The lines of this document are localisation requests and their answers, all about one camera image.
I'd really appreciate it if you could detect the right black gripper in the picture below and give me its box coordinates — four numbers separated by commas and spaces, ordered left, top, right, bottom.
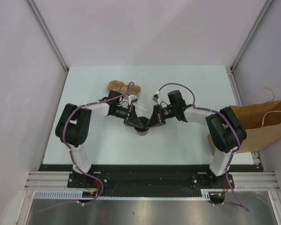
146, 104, 177, 128

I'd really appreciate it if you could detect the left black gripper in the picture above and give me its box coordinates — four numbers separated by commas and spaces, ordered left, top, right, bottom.
111, 104, 142, 129

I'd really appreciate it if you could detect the black plastic cup lid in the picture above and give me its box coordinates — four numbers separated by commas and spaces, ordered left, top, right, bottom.
134, 116, 149, 133

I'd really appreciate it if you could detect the brown paper coffee cup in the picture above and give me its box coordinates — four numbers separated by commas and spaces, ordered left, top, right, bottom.
137, 130, 148, 136

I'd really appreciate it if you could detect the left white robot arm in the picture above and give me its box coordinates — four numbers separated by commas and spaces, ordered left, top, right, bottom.
55, 90, 144, 188

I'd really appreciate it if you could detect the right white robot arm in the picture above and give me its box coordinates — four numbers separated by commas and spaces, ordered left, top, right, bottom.
144, 90, 247, 188

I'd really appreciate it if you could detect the brown pulp cup carrier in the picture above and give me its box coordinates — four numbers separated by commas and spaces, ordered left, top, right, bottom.
107, 80, 141, 97

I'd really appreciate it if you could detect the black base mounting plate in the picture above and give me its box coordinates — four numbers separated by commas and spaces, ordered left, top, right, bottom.
39, 165, 261, 203

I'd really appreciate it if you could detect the brown paper bag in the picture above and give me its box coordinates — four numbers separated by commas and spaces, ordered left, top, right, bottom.
207, 87, 281, 155

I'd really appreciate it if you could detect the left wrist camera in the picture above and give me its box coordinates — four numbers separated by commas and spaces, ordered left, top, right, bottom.
128, 95, 138, 105

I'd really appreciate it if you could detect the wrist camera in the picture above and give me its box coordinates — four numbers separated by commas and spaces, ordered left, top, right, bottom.
152, 94, 166, 106
128, 95, 138, 105

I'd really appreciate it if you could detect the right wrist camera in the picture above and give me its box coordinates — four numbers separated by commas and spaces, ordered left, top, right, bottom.
152, 94, 166, 106

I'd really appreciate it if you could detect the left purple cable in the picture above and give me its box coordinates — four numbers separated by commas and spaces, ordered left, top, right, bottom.
36, 81, 136, 213

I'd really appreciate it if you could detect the purple cable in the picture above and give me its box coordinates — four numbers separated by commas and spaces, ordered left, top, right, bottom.
155, 83, 250, 211
36, 81, 136, 213

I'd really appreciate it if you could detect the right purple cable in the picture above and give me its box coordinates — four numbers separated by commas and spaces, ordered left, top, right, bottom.
155, 83, 250, 211

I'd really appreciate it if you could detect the white slotted cable duct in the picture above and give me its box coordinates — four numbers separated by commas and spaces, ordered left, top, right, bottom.
34, 190, 210, 201

